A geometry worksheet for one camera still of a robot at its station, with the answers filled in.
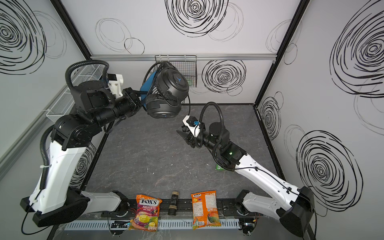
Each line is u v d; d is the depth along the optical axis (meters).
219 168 0.86
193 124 0.52
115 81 0.48
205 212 0.71
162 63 0.44
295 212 0.37
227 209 0.74
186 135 0.57
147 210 0.69
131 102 0.45
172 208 0.72
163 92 0.38
